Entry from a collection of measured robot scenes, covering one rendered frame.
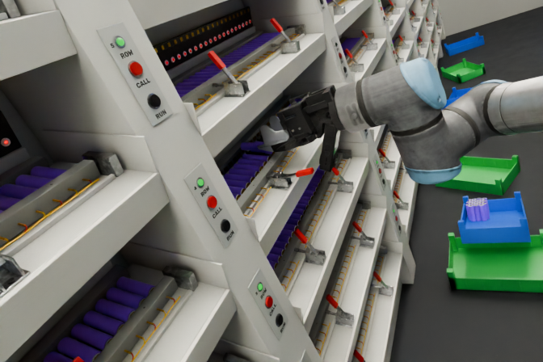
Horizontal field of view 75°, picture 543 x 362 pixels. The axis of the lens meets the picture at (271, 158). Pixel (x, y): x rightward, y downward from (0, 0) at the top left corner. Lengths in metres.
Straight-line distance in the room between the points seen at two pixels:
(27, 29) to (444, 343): 1.26
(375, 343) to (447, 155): 0.65
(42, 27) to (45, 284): 0.25
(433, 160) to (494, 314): 0.79
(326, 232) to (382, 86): 0.40
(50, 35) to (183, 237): 0.29
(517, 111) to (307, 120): 0.34
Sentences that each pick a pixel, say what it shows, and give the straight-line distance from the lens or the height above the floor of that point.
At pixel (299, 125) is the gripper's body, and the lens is 0.70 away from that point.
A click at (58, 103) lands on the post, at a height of 1.07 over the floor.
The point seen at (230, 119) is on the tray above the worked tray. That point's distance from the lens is 0.58.
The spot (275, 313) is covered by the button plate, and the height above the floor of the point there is 0.64.
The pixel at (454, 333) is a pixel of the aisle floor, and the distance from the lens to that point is 1.34.
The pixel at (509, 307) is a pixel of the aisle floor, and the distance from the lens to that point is 1.39.
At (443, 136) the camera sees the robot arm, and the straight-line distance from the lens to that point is 0.66.
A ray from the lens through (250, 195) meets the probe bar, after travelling 0.66.
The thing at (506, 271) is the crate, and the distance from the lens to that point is 1.49.
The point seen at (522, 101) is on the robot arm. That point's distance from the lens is 0.67.
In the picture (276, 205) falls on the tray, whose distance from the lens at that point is 0.66.
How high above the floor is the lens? 1.07
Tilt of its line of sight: 21 degrees down
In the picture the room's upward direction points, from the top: 25 degrees counter-clockwise
